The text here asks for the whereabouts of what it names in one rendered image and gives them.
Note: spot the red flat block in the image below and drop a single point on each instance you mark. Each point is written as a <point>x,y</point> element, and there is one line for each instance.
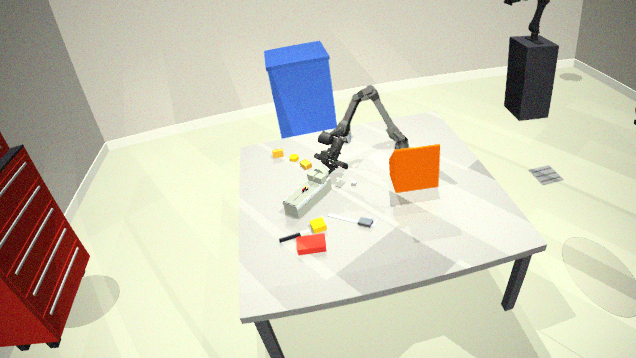
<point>311,244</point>

